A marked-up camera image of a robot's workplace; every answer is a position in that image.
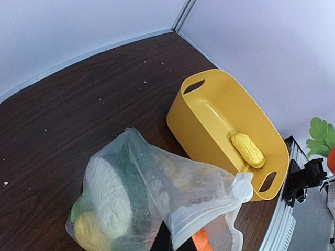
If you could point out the dark green toy cucumber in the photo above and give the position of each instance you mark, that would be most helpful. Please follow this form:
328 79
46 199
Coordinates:
146 221

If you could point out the aluminium front rail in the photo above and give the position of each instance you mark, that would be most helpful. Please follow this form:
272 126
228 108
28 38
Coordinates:
306 226

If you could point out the red toy pepper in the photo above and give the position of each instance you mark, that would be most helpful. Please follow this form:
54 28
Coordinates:
331 160

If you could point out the yellow toy corn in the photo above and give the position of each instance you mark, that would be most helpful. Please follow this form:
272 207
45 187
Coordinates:
248 150

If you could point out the green leafy toy vegetable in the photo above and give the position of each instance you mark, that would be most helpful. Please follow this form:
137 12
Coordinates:
322 138

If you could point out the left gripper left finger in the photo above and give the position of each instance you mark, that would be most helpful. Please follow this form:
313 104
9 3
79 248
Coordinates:
162 241

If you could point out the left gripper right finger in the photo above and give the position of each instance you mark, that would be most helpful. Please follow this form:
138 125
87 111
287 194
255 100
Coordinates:
187 246

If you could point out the yellow plastic basket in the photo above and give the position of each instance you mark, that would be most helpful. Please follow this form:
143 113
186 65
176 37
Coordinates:
211 107

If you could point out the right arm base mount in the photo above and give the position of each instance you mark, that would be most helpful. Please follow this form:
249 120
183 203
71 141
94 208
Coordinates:
299 180

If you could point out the right aluminium corner post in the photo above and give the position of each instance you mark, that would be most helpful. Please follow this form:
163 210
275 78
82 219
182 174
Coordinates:
183 14

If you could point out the yellow toy pepper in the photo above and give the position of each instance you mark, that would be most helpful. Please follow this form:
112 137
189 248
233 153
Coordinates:
89 234

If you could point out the clear dotted zip bag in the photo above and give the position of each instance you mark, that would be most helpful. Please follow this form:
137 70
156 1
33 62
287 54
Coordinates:
188 195

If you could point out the orange toy pumpkin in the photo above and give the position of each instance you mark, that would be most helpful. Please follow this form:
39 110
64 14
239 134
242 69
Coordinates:
201 241

